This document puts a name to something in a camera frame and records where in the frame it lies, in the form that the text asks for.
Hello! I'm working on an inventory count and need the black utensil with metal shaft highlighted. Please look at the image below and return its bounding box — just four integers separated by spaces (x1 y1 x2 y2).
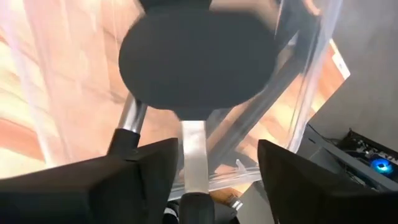
107 92 149 159

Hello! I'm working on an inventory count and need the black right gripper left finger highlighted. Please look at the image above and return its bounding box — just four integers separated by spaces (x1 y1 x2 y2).
0 138 180 224

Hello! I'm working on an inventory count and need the computer with blue fan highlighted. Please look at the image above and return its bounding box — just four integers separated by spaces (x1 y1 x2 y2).
337 129 398 187

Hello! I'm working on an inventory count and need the black turner with metal shaft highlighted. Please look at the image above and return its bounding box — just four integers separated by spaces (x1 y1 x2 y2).
118 11 278 224

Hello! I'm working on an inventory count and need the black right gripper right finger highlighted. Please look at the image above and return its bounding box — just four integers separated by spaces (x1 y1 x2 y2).
257 139 398 224

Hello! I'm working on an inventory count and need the clear plastic bin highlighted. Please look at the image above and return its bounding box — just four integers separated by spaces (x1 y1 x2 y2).
0 0 345 202

